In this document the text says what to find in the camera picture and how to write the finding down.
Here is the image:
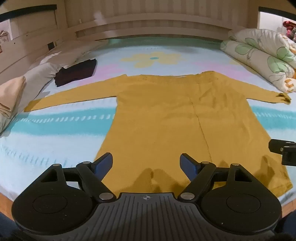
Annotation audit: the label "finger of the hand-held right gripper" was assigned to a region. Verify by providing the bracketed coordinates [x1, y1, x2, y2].
[281, 146, 296, 166]
[268, 139, 296, 154]

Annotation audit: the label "dark folded clothes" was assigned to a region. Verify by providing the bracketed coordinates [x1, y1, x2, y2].
[54, 59, 97, 88]

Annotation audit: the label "floral quilt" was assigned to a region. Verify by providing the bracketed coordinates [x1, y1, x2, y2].
[220, 28, 296, 94]

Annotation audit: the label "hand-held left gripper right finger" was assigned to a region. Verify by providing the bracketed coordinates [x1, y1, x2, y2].
[180, 153, 253, 202]

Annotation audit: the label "white flat pillow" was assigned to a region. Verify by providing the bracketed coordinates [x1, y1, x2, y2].
[35, 39, 109, 70]

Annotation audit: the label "peach folded cloth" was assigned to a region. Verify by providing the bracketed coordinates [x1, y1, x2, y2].
[0, 75, 27, 119]

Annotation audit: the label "cream wooden bed headboard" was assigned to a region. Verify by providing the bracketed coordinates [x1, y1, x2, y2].
[0, 0, 262, 80]

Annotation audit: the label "grey pillow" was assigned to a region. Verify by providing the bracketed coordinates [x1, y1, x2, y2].
[0, 62, 61, 136]

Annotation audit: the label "flower print bed blanket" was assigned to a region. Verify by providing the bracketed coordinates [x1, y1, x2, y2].
[0, 37, 296, 205]

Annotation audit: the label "red patterned cloth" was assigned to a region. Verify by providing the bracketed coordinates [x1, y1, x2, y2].
[282, 20, 296, 42]

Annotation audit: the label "mustard yellow knit sweater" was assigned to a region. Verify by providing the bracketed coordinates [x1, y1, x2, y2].
[24, 71, 293, 198]

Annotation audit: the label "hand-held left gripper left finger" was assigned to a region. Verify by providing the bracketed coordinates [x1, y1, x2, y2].
[40, 152, 117, 202]

